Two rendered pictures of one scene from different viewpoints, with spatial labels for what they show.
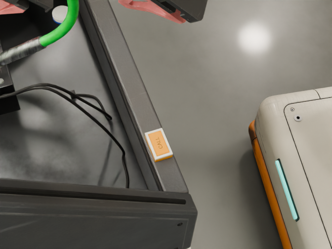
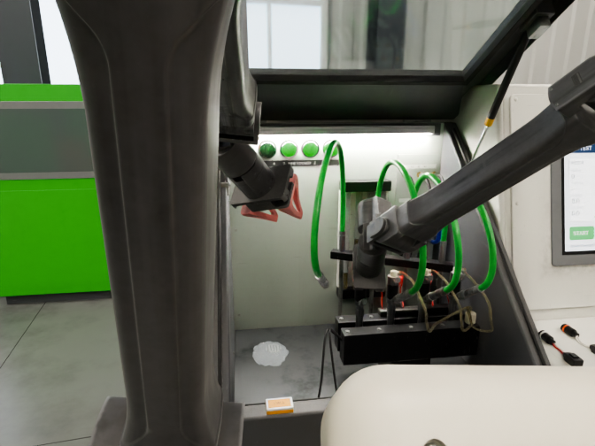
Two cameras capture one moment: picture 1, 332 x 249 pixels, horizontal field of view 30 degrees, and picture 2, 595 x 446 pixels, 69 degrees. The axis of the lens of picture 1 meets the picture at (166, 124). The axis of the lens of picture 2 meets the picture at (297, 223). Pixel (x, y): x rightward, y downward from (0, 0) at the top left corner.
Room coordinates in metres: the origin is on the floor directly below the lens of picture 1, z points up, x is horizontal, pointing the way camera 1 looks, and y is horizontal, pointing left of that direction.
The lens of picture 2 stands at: (0.70, -0.64, 1.51)
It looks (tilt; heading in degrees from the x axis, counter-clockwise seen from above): 16 degrees down; 107
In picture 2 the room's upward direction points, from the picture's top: straight up
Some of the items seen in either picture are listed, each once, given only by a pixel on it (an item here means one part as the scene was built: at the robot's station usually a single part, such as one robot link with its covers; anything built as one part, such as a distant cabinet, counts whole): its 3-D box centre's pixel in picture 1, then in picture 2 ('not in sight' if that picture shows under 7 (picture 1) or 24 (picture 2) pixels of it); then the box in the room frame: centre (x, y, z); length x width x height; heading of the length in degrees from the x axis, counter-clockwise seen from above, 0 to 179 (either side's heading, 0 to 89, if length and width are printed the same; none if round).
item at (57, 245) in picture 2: not in sight; (74, 189); (-2.04, 2.14, 0.81); 1.05 x 0.81 x 1.62; 25
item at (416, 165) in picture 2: not in sight; (417, 207); (0.68, 0.66, 1.20); 0.13 x 0.03 x 0.31; 25
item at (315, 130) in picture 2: not in sight; (339, 130); (0.46, 0.56, 1.43); 0.54 x 0.03 x 0.02; 25
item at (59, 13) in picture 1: (62, 14); not in sight; (0.81, 0.23, 0.84); 0.04 x 0.04 x 0.01
